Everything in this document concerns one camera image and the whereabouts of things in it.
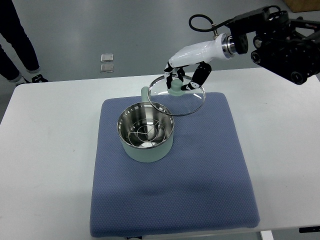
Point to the wire steaming rack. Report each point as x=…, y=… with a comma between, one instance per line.
x=146, y=133

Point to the black sneaker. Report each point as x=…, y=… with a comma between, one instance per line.
x=35, y=79

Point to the black bracket under table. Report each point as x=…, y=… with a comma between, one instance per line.
x=310, y=229

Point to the blue quilted mat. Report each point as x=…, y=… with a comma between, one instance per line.
x=202, y=184

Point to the floor socket plate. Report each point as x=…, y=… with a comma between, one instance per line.
x=107, y=68
x=107, y=57

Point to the glass lid with green knob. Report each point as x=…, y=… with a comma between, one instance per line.
x=174, y=101

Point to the upper floor socket plate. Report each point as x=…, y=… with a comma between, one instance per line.
x=107, y=57

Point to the cardboard box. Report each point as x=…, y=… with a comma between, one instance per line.
x=298, y=6

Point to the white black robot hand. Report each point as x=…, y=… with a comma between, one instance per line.
x=222, y=48

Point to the person's dark trouser legs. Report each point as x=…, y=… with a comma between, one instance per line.
x=13, y=32

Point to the lower floor socket plate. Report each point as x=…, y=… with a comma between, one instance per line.
x=107, y=68

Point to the green steel pot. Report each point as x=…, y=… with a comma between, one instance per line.
x=139, y=111

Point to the white table leg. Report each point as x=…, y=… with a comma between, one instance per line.
x=266, y=235

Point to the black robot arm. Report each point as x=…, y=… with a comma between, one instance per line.
x=289, y=48

